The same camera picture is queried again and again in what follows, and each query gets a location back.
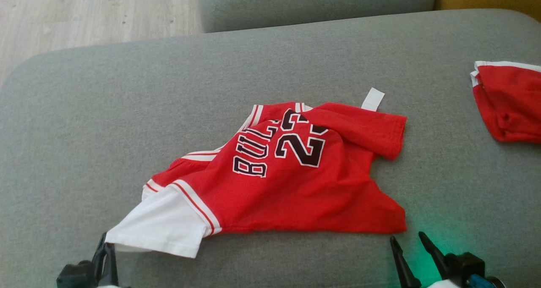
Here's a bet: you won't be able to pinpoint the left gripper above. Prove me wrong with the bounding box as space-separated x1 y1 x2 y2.
57 233 120 288

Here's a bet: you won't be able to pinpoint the red white basketball shorts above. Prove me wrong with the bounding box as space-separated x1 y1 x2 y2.
469 61 541 144

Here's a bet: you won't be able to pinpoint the grey sofa seat cushion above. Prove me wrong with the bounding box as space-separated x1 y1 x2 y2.
199 0 438 33

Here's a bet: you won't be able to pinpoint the grey sofa chaise cushion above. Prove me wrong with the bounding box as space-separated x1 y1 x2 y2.
0 9 541 288

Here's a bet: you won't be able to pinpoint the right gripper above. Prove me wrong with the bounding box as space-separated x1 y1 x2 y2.
390 232 486 288

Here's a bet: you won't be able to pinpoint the red Bulls basketball jersey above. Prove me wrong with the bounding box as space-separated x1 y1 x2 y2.
105 87 408 259

